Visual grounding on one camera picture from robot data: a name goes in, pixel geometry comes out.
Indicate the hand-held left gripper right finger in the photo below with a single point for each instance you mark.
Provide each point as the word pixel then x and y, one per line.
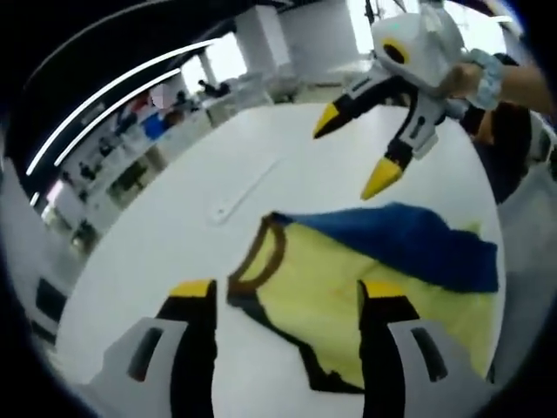
pixel 383 348

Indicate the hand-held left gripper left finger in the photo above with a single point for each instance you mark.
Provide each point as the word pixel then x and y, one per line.
pixel 191 348

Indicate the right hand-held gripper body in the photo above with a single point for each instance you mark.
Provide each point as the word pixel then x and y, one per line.
pixel 431 56

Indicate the yellow garment blue black sleeves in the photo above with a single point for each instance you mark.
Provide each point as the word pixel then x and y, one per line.
pixel 313 270

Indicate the person's right hand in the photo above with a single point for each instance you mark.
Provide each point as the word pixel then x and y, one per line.
pixel 461 80

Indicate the light blue wrist scrunchie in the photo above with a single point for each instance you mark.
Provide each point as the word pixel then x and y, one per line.
pixel 485 78

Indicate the white square pillar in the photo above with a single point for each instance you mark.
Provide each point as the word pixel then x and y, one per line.
pixel 265 52

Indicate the dark blue cloth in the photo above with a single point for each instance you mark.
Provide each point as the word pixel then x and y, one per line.
pixel 509 152

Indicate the white cabinet row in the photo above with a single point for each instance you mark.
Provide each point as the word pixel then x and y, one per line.
pixel 226 109

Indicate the black box cabinet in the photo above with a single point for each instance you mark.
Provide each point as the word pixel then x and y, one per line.
pixel 50 305

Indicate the blue storage box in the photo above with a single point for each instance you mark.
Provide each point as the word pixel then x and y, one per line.
pixel 156 126

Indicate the ceiling light strip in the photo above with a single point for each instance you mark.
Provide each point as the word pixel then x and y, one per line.
pixel 87 93
pixel 130 93

